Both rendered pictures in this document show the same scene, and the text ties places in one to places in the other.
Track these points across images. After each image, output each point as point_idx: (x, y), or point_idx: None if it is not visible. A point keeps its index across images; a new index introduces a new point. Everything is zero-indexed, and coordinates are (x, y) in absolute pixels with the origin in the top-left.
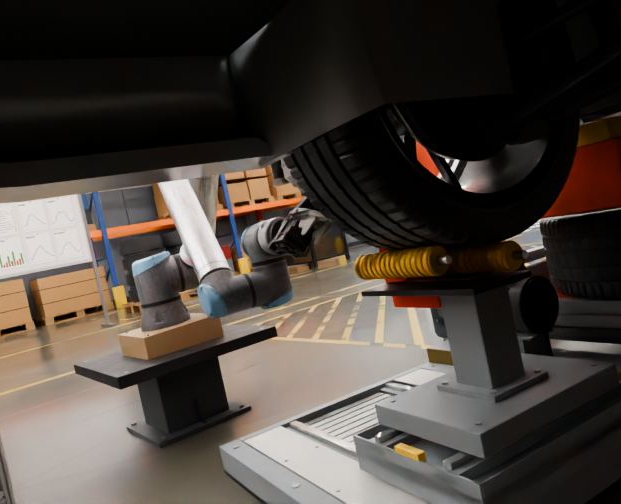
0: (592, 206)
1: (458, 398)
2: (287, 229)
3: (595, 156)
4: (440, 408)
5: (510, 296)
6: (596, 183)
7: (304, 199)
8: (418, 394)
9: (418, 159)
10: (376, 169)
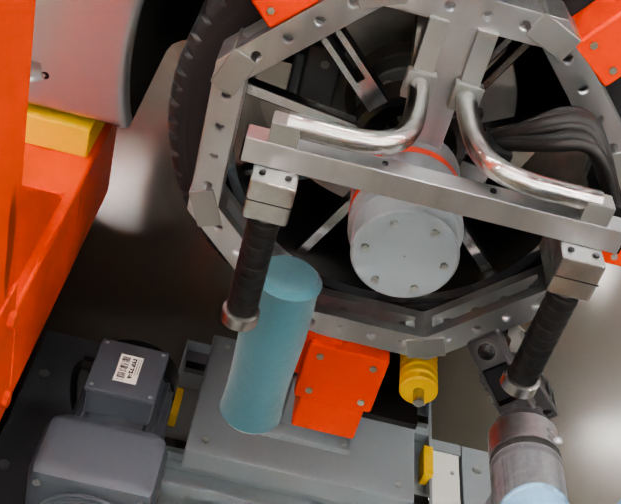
0: (95, 214)
1: (358, 426)
2: (542, 384)
3: (108, 144)
4: (388, 430)
5: (172, 378)
6: (102, 181)
7: (509, 350)
8: (367, 469)
9: None
10: None
